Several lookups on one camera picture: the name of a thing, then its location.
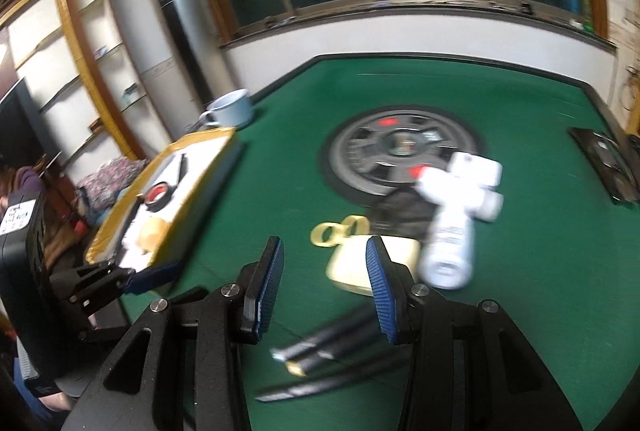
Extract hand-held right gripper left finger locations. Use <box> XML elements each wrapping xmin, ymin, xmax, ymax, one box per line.
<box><xmin>65</xmin><ymin>236</ymin><xmax>286</xmax><ymax>431</ymax></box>

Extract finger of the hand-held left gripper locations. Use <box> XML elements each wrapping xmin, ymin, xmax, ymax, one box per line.
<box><xmin>50</xmin><ymin>258</ymin><xmax>179</xmax><ymax>308</ymax></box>
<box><xmin>77</xmin><ymin>295</ymin><xmax>132</xmax><ymax>343</ymax></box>

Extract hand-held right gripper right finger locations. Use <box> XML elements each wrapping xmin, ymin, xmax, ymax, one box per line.
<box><xmin>365</xmin><ymin>236</ymin><xmax>583</xmax><ymax>431</ymax></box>

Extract cream plastic case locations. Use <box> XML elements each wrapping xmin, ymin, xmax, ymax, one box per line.
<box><xmin>325</xmin><ymin>236</ymin><xmax>422</xmax><ymax>298</ymax></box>

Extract yellow ball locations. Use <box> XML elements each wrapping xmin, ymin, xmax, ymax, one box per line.
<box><xmin>137</xmin><ymin>217</ymin><xmax>169</xmax><ymax>253</ymax></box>

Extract black fan-shaped plastic part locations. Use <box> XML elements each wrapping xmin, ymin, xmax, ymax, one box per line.
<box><xmin>369</xmin><ymin>187</ymin><xmax>433</xmax><ymax>243</ymax></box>

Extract black pen with gold tip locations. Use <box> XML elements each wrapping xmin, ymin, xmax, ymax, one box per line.
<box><xmin>284</xmin><ymin>326</ymin><xmax>383</xmax><ymax>378</ymax></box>

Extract tall white spray bottle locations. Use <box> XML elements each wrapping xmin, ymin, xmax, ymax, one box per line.
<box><xmin>416</xmin><ymin>181</ymin><xmax>476</xmax><ymax>291</ymax></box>

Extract black pens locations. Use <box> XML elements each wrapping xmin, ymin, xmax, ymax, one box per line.
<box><xmin>254</xmin><ymin>358</ymin><xmax>408</xmax><ymax>405</ymax></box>

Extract yellow-rimmed tray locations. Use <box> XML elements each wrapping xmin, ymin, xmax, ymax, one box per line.
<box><xmin>84</xmin><ymin>126</ymin><xmax>243</xmax><ymax>273</ymax></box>

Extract red and black round object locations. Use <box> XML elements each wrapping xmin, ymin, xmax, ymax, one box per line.
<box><xmin>145</xmin><ymin>181</ymin><xmax>174</xmax><ymax>210</ymax></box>

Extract floral cloth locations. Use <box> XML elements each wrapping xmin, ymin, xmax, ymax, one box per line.
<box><xmin>75</xmin><ymin>157</ymin><xmax>151</xmax><ymax>222</ymax></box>

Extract white plastic bottle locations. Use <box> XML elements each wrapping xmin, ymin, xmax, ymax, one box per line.
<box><xmin>470</xmin><ymin>188</ymin><xmax>505</xmax><ymax>225</ymax></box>

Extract round grey table centre console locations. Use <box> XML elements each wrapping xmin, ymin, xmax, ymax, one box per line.
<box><xmin>319</xmin><ymin>108</ymin><xmax>485</xmax><ymax>212</ymax></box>

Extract white small box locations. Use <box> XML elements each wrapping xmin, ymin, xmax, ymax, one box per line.
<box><xmin>447</xmin><ymin>152</ymin><xmax>504</xmax><ymax>190</ymax></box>

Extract black television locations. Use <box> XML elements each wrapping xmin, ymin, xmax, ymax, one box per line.
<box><xmin>0</xmin><ymin>77</ymin><xmax>47</xmax><ymax>164</ymax></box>

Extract white enamel mug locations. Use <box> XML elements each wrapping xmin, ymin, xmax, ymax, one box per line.
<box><xmin>199</xmin><ymin>89</ymin><xmax>254</xmax><ymax>130</ymax></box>

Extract wooden shelf unit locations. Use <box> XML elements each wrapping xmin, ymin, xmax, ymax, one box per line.
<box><xmin>0</xmin><ymin>0</ymin><xmax>153</xmax><ymax>164</ymax></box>

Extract silver standing air conditioner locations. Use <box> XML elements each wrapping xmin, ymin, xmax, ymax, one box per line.
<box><xmin>145</xmin><ymin>0</ymin><xmax>213</xmax><ymax>112</ymax></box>

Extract black rectangular table panel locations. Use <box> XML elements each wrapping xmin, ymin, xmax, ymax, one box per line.
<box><xmin>569</xmin><ymin>126</ymin><xmax>640</xmax><ymax>206</ymax></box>

